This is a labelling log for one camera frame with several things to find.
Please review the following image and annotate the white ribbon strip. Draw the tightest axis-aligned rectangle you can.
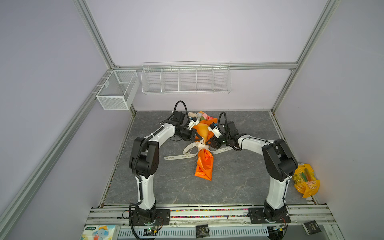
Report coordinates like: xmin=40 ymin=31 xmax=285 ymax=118
xmin=164 ymin=141 xmax=233 ymax=161

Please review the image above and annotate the red pink fake rose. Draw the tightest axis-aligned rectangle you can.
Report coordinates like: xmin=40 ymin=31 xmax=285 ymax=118
xmin=202 ymin=113 xmax=214 ymax=121

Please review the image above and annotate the orange wrapping paper sheet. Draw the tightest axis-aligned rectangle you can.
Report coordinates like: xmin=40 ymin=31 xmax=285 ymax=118
xmin=194 ymin=111 xmax=218 ymax=181

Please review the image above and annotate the cream fake rose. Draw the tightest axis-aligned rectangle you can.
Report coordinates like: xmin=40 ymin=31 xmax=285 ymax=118
xmin=188 ymin=112 xmax=197 ymax=118

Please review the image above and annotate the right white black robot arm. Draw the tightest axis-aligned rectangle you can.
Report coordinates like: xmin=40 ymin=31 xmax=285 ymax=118
xmin=207 ymin=121 xmax=299 ymax=221

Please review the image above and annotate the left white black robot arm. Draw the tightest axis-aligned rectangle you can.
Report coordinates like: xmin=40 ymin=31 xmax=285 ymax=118
xmin=130 ymin=111 xmax=200 ymax=212

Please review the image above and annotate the yellow snack bag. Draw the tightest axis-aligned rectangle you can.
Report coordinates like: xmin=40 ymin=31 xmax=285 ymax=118
xmin=293 ymin=163 xmax=320 ymax=198

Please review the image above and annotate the black square card middle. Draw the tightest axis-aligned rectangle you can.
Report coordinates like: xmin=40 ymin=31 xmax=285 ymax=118
xmin=196 ymin=225 xmax=210 ymax=239

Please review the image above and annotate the black square card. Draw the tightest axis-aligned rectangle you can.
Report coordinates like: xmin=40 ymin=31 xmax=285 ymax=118
xmin=196 ymin=225 xmax=210 ymax=239
xmin=302 ymin=220 xmax=322 ymax=236

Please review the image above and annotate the black square card right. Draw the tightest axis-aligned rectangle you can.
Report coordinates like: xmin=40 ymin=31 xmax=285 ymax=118
xmin=302 ymin=220 xmax=322 ymax=236

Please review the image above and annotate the tissue pack with elephant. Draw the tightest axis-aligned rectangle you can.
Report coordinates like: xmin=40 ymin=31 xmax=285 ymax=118
xmin=80 ymin=225 xmax=121 ymax=240

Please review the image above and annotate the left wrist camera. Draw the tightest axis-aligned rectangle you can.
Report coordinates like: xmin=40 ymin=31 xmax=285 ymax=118
xmin=188 ymin=117 xmax=200 ymax=130

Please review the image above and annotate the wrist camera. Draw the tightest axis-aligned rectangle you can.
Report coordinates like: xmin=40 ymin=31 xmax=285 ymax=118
xmin=208 ymin=123 xmax=222 ymax=138
xmin=188 ymin=117 xmax=200 ymax=130

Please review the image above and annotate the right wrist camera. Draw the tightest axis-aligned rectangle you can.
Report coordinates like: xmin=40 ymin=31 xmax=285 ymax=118
xmin=208 ymin=123 xmax=222 ymax=138

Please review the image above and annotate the long white wire rack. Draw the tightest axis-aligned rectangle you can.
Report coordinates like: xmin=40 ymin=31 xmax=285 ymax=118
xmin=142 ymin=61 xmax=232 ymax=94

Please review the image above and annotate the small white wire basket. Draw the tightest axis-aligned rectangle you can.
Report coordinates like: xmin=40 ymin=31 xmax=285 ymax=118
xmin=96 ymin=70 xmax=140 ymax=111

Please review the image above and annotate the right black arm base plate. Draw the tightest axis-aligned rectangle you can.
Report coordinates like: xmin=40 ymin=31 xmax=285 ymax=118
xmin=247 ymin=207 xmax=291 ymax=224

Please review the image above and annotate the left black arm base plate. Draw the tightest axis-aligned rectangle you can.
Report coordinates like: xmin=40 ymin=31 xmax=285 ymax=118
xmin=130 ymin=209 xmax=171 ymax=226

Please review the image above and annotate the white slotted cable duct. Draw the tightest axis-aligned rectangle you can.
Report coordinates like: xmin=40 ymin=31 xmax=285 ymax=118
xmin=135 ymin=226 xmax=270 ymax=240

